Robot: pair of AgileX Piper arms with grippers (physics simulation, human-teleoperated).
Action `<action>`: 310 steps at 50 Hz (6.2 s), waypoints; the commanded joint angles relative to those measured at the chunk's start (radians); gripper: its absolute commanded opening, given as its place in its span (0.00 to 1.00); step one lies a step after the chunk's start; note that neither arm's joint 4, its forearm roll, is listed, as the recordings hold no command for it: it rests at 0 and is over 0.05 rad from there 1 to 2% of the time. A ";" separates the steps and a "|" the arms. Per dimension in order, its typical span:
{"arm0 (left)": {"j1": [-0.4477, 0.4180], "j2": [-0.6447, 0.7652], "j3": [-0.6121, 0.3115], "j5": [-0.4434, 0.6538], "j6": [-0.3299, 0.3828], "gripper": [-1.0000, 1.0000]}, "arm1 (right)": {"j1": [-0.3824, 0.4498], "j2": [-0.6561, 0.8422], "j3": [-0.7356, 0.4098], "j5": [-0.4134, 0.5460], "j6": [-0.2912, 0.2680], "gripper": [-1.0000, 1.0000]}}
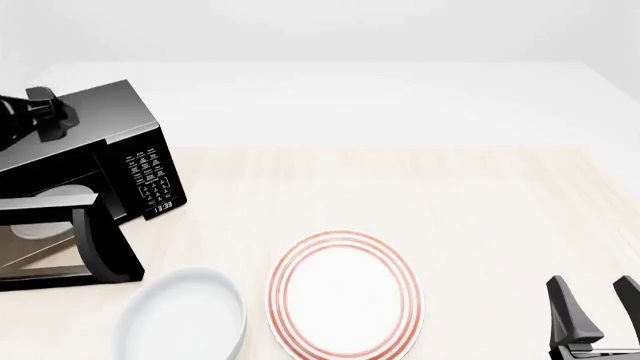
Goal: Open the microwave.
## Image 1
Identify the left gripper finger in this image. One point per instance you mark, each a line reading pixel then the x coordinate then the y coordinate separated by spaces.
pixel 70 120
pixel 62 105

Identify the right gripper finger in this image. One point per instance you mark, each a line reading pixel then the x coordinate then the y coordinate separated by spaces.
pixel 631 296
pixel 570 315

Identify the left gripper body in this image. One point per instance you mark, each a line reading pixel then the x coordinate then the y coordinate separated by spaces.
pixel 44 112

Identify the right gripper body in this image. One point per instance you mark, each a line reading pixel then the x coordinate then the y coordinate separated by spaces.
pixel 600 352

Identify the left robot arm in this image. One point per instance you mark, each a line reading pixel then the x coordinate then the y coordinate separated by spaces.
pixel 11 120

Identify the black microwave oven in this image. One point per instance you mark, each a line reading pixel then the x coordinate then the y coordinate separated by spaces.
pixel 125 120

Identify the white microwave turntable plate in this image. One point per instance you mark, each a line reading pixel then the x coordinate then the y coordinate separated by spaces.
pixel 65 191

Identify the black microwave door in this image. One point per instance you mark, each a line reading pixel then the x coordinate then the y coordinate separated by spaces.
pixel 45 204

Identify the white bowl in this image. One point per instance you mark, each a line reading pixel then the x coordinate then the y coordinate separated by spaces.
pixel 185 315

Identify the white plate with red rings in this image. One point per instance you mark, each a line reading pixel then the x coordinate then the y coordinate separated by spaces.
pixel 345 296

